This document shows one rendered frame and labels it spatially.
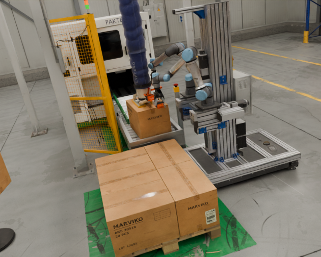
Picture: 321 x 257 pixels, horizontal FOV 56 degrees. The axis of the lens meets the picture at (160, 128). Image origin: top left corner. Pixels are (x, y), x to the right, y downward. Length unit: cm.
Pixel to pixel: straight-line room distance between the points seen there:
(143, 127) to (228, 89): 110
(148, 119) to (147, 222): 143
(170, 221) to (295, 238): 115
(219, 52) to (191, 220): 175
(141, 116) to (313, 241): 219
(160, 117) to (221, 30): 124
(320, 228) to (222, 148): 133
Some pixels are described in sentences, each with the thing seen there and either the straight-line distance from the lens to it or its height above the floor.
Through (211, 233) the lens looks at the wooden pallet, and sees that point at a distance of 305.
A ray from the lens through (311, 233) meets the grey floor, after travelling 324.
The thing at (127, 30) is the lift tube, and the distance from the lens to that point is 371.
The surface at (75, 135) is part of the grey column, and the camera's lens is 435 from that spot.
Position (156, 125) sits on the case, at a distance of 377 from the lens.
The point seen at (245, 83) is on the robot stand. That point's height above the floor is 115.
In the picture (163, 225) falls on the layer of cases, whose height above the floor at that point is 34.
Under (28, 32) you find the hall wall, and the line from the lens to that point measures 1232.
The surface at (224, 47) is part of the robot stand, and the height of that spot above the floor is 158.
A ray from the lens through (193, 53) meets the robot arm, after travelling 305.
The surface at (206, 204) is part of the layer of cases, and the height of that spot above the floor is 41.
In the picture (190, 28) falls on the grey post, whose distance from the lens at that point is 662.
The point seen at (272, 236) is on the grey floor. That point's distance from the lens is 315.
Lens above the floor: 215
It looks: 23 degrees down
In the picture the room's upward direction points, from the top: 9 degrees counter-clockwise
